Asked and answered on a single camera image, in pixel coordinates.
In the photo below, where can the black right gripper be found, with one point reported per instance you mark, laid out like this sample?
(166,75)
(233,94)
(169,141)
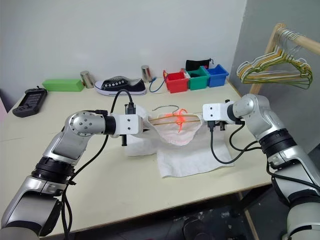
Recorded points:
(222,125)

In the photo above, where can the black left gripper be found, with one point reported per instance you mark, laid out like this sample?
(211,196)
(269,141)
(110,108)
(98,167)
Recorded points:
(124,140)

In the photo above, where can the white cloth garment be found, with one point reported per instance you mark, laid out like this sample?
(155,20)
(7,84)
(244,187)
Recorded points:
(195,157)

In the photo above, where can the yellow hanger with grey hook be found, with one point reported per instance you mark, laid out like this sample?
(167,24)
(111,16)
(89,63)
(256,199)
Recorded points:
(170,121)

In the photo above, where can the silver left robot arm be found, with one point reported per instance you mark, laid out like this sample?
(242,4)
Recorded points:
(62,150)

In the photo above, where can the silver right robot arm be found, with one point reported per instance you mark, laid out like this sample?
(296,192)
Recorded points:
(265,120)

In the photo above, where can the blue plastic bin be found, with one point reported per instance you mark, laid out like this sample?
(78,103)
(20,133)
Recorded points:
(217,77)

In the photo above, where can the green plastic bin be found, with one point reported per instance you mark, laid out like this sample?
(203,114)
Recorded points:
(198,81)

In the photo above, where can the black and white sneaker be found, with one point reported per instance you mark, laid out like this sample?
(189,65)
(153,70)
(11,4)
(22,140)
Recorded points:
(120,87)

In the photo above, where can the red plastic bin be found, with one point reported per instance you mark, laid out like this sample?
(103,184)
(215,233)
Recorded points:
(176,83)

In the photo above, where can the silver metal cylinder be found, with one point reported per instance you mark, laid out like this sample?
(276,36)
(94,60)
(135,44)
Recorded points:
(87,80)
(146,73)

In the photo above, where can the green rectangular box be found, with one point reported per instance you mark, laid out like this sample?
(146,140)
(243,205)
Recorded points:
(62,85)

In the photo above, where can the light table leg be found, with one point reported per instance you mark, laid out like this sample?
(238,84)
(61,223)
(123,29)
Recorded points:
(250,220)

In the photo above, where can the black handheld controller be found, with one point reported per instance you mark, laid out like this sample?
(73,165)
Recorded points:
(30,101)

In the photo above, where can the dark rounded shape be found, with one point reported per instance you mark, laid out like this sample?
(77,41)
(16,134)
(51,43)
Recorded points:
(198,231)

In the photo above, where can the wooden clothes rack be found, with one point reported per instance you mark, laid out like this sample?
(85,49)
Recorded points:
(307,42)

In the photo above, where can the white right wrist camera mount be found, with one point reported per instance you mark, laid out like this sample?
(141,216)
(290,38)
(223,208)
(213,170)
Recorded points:
(213,112)

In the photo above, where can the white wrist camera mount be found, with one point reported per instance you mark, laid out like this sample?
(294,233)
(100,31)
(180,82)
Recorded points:
(128,125)
(213,112)

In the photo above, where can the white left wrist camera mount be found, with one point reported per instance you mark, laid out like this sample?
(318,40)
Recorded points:
(128,125)

